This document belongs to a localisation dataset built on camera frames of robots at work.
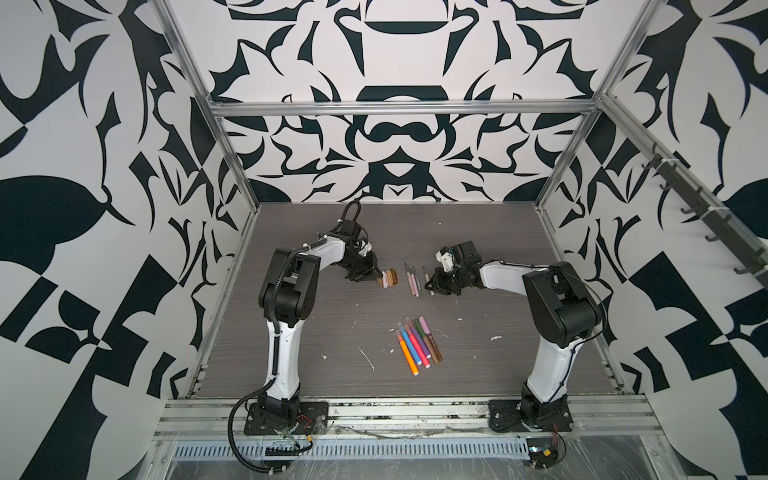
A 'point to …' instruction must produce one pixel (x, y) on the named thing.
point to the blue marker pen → (408, 343)
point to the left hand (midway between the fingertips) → (384, 271)
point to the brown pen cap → (394, 274)
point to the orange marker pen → (406, 354)
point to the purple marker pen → (418, 336)
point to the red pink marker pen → (422, 356)
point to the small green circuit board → (543, 452)
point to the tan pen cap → (390, 279)
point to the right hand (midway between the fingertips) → (427, 283)
